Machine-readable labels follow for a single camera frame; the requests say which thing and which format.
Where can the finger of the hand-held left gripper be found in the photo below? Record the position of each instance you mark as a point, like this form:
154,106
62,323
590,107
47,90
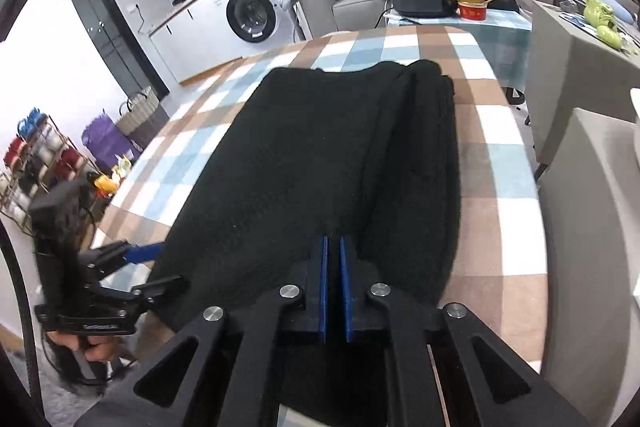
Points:
160,285
145,252

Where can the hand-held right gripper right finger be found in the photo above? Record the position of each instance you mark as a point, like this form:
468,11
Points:
347,287

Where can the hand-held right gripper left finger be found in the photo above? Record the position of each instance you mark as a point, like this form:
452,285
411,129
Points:
322,287

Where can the black knit sweater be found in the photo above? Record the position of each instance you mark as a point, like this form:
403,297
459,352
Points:
310,147

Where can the person's left hand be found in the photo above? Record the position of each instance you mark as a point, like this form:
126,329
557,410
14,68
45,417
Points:
102,351

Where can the metal shoe rack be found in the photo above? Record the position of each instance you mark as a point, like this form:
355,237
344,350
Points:
40,162

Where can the purple bag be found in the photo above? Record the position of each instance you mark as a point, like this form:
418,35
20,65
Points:
107,142

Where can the person's dark hair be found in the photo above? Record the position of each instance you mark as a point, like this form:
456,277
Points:
65,377

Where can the woven laundry basket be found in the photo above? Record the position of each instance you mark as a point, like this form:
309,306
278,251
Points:
142,119

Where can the checked tablecloth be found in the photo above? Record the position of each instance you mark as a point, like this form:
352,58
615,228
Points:
500,187

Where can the dark glass door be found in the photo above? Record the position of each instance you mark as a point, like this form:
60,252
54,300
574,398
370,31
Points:
110,42

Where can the white kitchen base cabinet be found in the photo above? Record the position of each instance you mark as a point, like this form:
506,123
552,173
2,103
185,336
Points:
190,42

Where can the grey ottoman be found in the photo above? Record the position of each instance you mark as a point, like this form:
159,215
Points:
590,257

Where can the black table base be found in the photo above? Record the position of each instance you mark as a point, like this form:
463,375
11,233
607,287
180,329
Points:
515,97

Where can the white washing machine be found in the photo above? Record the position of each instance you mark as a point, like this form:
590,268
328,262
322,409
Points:
252,17

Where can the teal checked cloth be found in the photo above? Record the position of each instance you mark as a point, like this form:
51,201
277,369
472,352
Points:
505,52

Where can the red instant noodle cup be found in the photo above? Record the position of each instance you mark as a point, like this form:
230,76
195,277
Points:
471,12

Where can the grey cabinet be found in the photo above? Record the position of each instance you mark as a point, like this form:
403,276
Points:
565,72

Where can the white basin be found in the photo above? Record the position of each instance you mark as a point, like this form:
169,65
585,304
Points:
636,107

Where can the green toy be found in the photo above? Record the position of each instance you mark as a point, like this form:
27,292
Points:
602,19

